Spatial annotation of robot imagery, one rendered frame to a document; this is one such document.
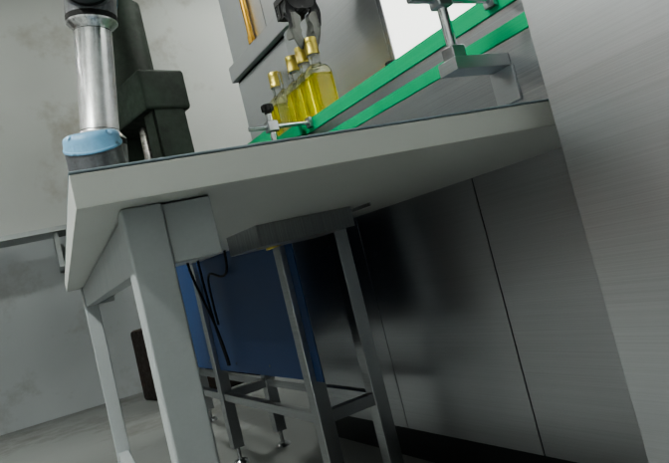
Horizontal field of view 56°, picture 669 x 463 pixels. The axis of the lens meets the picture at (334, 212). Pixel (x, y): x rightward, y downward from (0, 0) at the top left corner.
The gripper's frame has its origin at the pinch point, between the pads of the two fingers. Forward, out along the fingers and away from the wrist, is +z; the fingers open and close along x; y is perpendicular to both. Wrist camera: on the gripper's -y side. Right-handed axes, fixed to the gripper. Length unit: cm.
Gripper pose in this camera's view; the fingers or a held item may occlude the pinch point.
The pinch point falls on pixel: (310, 42)
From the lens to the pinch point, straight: 161.3
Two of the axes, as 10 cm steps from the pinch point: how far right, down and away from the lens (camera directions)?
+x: -8.5, 1.7, -5.0
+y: -4.8, 1.8, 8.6
